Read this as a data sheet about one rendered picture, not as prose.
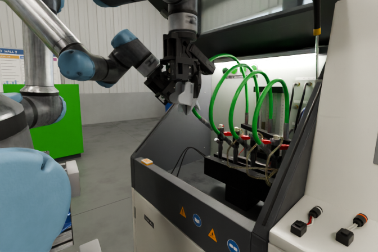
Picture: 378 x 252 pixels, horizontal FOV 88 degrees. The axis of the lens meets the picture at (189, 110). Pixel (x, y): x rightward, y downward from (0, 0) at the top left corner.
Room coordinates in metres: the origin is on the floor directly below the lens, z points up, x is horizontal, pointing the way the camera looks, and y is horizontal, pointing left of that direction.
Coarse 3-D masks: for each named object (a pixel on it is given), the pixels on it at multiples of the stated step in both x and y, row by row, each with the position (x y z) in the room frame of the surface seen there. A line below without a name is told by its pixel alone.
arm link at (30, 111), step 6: (12, 96) 0.59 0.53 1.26; (18, 96) 0.61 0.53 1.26; (24, 102) 0.64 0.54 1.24; (30, 102) 0.65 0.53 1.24; (24, 108) 0.62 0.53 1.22; (30, 108) 0.64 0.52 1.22; (36, 108) 0.66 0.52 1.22; (30, 114) 0.64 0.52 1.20; (36, 114) 0.65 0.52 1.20; (30, 120) 0.64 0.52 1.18; (36, 120) 0.66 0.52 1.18; (30, 126) 0.65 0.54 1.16
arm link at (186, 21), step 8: (168, 16) 0.52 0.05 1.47; (176, 16) 0.50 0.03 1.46; (184, 16) 0.50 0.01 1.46; (192, 16) 0.51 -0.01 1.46; (168, 24) 0.52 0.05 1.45; (176, 24) 0.50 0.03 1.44; (184, 24) 0.50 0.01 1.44; (192, 24) 0.51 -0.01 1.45; (168, 32) 0.53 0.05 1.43; (192, 32) 0.51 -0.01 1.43
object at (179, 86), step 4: (176, 84) 0.54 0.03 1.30; (180, 84) 0.55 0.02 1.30; (176, 88) 0.54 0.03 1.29; (180, 88) 0.55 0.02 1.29; (176, 92) 0.54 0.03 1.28; (180, 92) 0.55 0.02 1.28; (172, 96) 0.53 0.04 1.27; (176, 96) 0.54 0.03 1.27; (172, 100) 0.53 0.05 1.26; (176, 100) 0.54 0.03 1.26; (180, 104) 0.54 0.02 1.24; (184, 108) 0.54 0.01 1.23; (184, 112) 0.54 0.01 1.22
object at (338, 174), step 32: (352, 0) 0.60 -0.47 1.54; (352, 32) 0.58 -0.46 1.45; (352, 64) 0.55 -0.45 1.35; (320, 96) 0.59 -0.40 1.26; (352, 96) 0.53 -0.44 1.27; (320, 128) 0.56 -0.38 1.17; (352, 128) 0.51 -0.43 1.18; (320, 160) 0.54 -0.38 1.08; (352, 160) 0.49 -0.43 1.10; (320, 192) 0.51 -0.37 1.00; (352, 192) 0.47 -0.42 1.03
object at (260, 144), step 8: (272, 80) 0.61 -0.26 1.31; (280, 80) 0.64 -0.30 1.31; (264, 88) 0.59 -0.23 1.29; (264, 96) 0.57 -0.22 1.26; (288, 96) 0.68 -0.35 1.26; (256, 104) 0.56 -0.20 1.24; (288, 104) 0.69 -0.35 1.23; (256, 112) 0.55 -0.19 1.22; (288, 112) 0.69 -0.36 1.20; (256, 120) 0.55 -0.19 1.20; (288, 120) 0.69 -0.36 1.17; (256, 128) 0.55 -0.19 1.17; (288, 128) 0.69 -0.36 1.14; (256, 136) 0.55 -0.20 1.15; (288, 136) 0.69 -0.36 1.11; (256, 144) 0.58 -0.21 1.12
